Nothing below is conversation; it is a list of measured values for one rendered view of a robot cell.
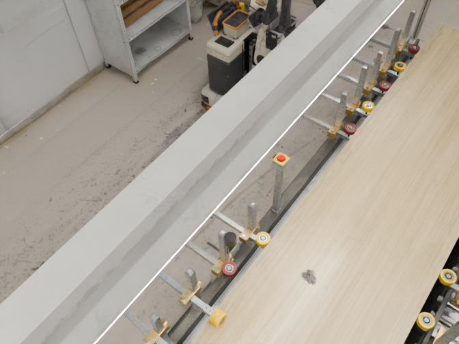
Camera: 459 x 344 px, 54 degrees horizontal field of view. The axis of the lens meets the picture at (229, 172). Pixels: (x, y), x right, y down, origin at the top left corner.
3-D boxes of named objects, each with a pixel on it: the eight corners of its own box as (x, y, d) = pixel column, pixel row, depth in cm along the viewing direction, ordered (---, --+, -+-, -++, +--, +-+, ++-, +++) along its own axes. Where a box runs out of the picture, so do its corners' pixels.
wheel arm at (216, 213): (203, 210, 267) (203, 207, 263) (207, 206, 268) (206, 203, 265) (263, 250, 250) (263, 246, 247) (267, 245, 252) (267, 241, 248)
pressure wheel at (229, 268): (219, 278, 243) (218, 269, 233) (228, 267, 246) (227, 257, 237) (231, 286, 240) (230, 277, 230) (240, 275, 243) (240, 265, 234)
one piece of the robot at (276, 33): (260, 46, 346) (261, 22, 328) (280, 28, 358) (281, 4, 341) (277, 54, 340) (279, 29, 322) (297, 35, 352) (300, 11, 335)
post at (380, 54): (363, 102, 340) (378, 51, 302) (365, 99, 342) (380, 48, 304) (367, 104, 339) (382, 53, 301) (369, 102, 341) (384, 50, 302)
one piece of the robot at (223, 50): (207, 98, 415) (201, 20, 348) (242, 66, 440) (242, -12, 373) (237, 114, 402) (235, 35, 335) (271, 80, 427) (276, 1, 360)
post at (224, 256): (221, 273, 256) (217, 232, 217) (225, 269, 257) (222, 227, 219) (226, 277, 254) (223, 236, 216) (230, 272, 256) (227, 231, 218)
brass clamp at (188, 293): (177, 301, 223) (176, 297, 219) (195, 280, 229) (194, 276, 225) (187, 308, 220) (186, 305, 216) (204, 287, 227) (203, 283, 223)
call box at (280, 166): (271, 168, 243) (272, 159, 236) (278, 160, 246) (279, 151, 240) (282, 174, 240) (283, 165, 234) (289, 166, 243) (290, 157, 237)
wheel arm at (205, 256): (170, 236, 256) (169, 232, 252) (173, 232, 257) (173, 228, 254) (230, 278, 239) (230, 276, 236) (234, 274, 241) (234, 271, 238)
